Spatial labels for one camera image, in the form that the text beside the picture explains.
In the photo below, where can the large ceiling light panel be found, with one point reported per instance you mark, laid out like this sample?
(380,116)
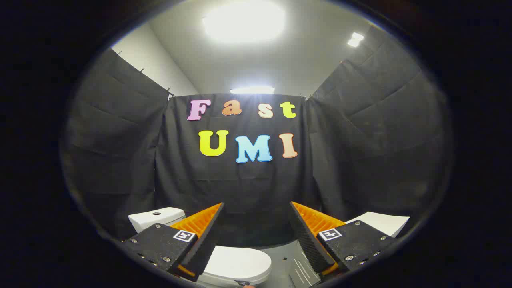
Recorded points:
(244,22)

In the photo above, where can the ceiling light strip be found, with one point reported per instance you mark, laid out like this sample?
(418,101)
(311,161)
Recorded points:
(252,90)

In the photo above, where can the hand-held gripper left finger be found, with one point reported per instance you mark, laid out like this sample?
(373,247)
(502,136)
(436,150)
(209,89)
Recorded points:
(208,240)

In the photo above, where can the black backdrop cloth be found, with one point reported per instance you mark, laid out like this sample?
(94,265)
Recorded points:
(256,184)

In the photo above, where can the white toilet tank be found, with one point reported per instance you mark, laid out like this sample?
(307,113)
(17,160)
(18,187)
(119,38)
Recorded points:
(154,220)

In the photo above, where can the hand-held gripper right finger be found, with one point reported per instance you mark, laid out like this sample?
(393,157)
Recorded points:
(306,240)

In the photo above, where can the grey drawer cabinet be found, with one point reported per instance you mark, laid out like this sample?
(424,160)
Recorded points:
(384,224)

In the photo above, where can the small ceiling light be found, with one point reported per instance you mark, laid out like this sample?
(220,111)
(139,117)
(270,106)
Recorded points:
(355,39)

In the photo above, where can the white toilet lid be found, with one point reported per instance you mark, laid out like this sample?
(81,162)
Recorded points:
(240,262)

